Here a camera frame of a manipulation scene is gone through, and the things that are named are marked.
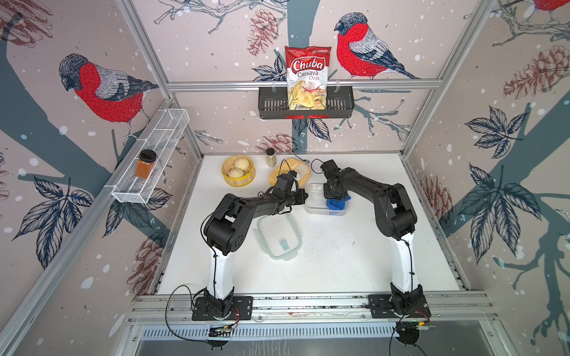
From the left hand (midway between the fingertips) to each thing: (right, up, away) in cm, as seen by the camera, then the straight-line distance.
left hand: (311, 195), depth 98 cm
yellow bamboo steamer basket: (-31, +8, +9) cm, 33 cm away
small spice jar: (-19, +18, +12) cm, 29 cm away
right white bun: (-34, +15, +12) cm, 39 cm away
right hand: (+10, -2, +7) cm, 12 cm away
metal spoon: (-1, +17, +20) cm, 26 cm away
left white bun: (-36, +10, +7) cm, 38 cm away
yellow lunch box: (-4, +11, +6) cm, 13 cm away
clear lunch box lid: (-14, -16, -8) cm, 22 cm away
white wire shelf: (-60, +24, -12) cm, 66 cm away
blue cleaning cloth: (+11, -3, -3) cm, 12 cm away
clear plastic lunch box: (+3, -4, +5) cm, 7 cm away
